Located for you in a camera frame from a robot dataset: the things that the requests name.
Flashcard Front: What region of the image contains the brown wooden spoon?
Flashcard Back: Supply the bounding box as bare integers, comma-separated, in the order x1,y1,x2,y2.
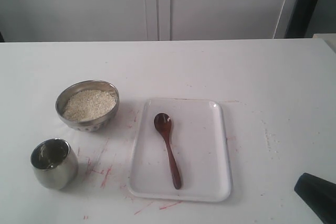
153,113,182,190

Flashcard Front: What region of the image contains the steel bowl of rice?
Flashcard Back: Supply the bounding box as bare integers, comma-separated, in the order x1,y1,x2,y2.
55,80,120,132

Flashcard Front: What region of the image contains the small steel cup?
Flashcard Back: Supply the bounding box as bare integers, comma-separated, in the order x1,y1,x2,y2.
30,138,79,190

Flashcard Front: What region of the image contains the white plastic tray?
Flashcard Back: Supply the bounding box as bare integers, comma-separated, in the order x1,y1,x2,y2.
128,98,232,202

